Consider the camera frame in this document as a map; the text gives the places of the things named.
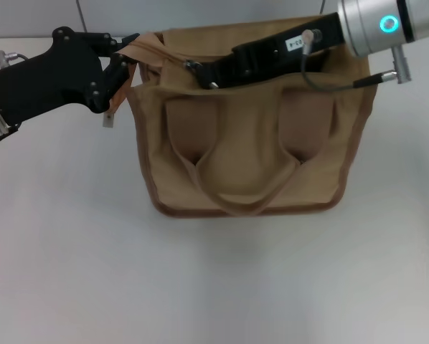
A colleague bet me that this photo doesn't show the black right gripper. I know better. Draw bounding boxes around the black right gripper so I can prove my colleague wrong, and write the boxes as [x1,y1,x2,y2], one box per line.
[196,11,349,90]

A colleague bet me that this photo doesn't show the left gripper cable with plug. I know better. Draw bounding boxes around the left gripper cable with plug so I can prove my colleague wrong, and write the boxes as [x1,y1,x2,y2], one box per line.
[0,49,29,145]

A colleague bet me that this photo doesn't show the khaki canvas food bag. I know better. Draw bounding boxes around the khaki canvas food bag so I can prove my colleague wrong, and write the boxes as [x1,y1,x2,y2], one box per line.
[102,14,379,218]

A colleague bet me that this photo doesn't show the gripper cable with plug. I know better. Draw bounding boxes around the gripper cable with plug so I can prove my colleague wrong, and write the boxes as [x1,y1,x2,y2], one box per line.
[299,28,412,91]
[0,49,29,145]

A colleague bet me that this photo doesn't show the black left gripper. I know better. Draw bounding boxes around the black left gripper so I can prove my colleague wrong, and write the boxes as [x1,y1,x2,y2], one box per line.
[0,26,141,127]

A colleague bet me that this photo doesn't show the right gripper cable with plug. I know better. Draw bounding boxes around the right gripper cable with plug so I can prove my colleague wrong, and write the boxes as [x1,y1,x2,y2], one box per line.
[299,28,412,91]

